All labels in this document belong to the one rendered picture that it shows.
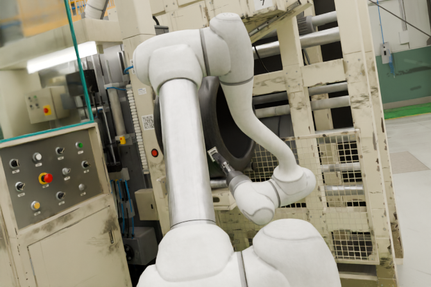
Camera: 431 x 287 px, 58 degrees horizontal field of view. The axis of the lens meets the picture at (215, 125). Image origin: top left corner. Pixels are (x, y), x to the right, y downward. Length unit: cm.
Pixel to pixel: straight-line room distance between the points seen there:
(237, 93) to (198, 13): 107
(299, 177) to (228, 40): 56
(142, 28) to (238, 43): 102
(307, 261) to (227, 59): 55
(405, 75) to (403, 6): 172
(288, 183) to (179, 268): 67
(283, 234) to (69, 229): 131
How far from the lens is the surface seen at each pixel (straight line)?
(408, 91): 1110
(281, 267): 75
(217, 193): 177
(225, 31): 103
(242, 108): 113
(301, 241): 75
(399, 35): 1107
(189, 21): 214
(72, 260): 194
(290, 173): 135
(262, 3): 196
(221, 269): 77
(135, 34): 201
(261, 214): 130
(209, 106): 163
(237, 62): 105
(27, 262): 181
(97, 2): 258
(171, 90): 97
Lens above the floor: 132
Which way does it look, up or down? 5 degrees down
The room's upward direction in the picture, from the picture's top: 11 degrees counter-clockwise
